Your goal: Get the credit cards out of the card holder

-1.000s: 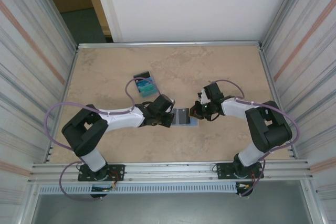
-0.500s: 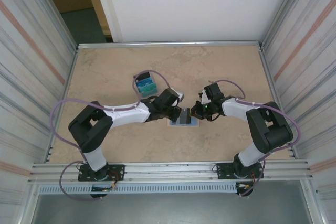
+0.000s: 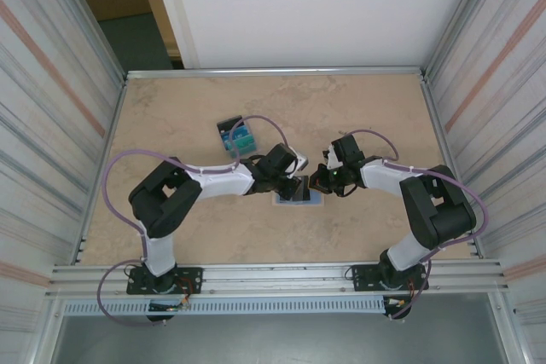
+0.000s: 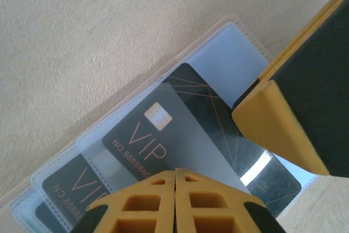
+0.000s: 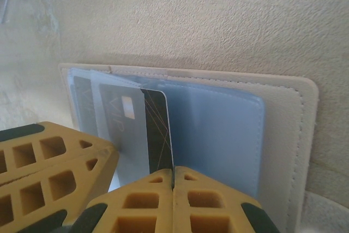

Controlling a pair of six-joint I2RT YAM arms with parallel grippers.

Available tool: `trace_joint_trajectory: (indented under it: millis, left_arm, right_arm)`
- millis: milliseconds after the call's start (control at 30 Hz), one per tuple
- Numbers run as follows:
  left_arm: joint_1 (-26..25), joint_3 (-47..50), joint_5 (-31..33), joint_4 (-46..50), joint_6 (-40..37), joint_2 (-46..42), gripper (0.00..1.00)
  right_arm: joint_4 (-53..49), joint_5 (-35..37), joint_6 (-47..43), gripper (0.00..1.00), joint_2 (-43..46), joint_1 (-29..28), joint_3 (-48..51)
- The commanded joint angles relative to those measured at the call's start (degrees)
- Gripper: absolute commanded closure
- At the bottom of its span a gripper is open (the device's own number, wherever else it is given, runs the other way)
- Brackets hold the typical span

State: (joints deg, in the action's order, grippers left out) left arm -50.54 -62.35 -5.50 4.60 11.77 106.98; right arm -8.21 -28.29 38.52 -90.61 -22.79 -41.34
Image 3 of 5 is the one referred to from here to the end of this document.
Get dark navy card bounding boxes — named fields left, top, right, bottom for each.
left=293, top=175, right=311, bottom=202

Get light blue card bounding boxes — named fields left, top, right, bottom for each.
left=271, top=191, right=324, bottom=208

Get clear acrylic card box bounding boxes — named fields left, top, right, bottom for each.
left=216, top=115, right=258, bottom=159

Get green card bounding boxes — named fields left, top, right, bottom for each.
left=225, top=136, right=257, bottom=156

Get blue card with print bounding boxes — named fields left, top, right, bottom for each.
left=221, top=124, right=253, bottom=140

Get black card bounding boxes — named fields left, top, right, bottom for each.
left=217, top=116, right=243, bottom=134

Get aluminium table edge bar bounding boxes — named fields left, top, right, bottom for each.
left=76, top=78, right=129, bottom=265
left=421, top=78, right=485, bottom=258

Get grey metal shelf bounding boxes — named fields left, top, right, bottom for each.
left=55, top=315, right=511, bottom=364

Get small green circuit board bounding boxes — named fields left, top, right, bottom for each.
left=148, top=302, right=191, bottom=312

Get aluminium frame crossbar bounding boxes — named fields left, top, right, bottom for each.
left=125, top=66, right=429, bottom=80

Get aluminium mounting rail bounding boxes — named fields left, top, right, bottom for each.
left=49, top=257, right=511, bottom=300

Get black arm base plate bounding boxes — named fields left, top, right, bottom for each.
left=126, top=265, right=204, bottom=296
left=346, top=263, right=427, bottom=295

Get grey slotted cable duct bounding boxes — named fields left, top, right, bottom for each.
left=62, top=298, right=387, bottom=317

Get translucent corrugated enclosure panel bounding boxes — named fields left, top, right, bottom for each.
left=0, top=0, right=125, bottom=335
left=426, top=0, right=546, bottom=331

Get aluminium frame post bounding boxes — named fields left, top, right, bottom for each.
left=424, top=0, right=507, bottom=84
left=50, top=0, right=129, bottom=86

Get white door frame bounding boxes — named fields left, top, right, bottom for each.
left=147, top=0, right=201, bottom=70

